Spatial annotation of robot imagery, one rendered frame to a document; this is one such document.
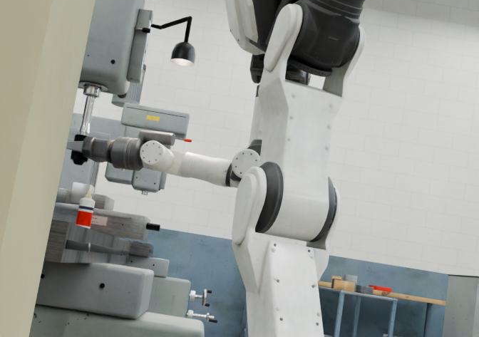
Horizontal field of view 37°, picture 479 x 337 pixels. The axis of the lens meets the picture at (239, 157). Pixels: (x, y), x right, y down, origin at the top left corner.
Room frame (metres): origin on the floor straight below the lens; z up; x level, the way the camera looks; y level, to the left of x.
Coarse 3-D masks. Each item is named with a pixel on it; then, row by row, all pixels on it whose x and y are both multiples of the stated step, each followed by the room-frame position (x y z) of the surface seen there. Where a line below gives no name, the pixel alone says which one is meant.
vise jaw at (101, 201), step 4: (92, 196) 2.06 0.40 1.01; (96, 196) 2.06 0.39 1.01; (100, 196) 2.06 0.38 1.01; (104, 196) 2.06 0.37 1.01; (96, 200) 2.06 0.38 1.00; (100, 200) 2.06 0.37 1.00; (104, 200) 2.06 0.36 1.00; (108, 200) 2.11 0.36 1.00; (112, 200) 2.17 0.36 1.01; (96, 204) 2.06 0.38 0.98; (100, 204) 2.06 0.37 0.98; (104, 204) 2.06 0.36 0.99; (108, 204) 2.12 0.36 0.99; (112, 204) 2.18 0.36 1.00; (100, 208) 2.06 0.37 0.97; (104, 208) 2.06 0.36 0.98; (108, 208) 2.13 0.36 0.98; (112, 208) 2.19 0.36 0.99
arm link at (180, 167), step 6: (174, 150) 1.96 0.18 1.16; (174, 156) 1.96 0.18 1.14; (180, 156) 1.95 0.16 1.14; (186, 156) 1.88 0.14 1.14; (192, 156) 1.88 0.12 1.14; (174, 162) 1.96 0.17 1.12; (180, 162) 1.95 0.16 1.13; (186, 162) 1.88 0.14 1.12; (174, 168) 1.96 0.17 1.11; (180, 168) 1.94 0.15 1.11; (186, 168) 1.88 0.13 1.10; (174, 174) 1.95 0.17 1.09; (180, 174) 1.93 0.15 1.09; (186, 174) 1.89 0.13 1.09
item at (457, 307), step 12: (456, 276) 6.03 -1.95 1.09; (468, 276) 5.80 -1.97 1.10; (456, 288) 6.01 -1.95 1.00; (468, 288) 5.79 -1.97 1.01; (456, 300) 5.98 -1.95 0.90; (468, 300) 5.76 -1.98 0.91; (456, 312) 5.96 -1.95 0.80; (468, 312) 5.74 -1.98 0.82; (444, 324) 6.16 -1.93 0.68; (456, 324) 5.93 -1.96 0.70; (468, 324) 5.72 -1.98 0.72; (444, 336) 6.14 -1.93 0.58; (456, 336) 5.91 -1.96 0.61; (468, 336) 5.70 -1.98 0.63
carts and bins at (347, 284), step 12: (348, 276) 6.20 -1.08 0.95; (324, 288) 6.27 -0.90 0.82; (336, 288) 6.06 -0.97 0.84; (348, 288) 6.05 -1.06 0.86; (360, 288) 6.24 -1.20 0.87; (372, 288) 6.34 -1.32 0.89; (360, 300) 6.73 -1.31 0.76; (396, 300) 5.98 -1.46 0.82; (336, 324) 5.89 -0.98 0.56; (324, 336) 6.27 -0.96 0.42; (336, 336) 5.89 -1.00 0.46
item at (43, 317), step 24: (48, 312) 1.83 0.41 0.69; (72, 312) 1.83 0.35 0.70; (144, 312) 2.10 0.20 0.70; (48, 336) 1.83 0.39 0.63; (72, 336) 1.83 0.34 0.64; (96, 336) 1.83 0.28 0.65; (120, 336) 1.83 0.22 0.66; (144, 336) 1.83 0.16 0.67; (168, 336) 1.83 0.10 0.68; (192, 336) 1.83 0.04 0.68
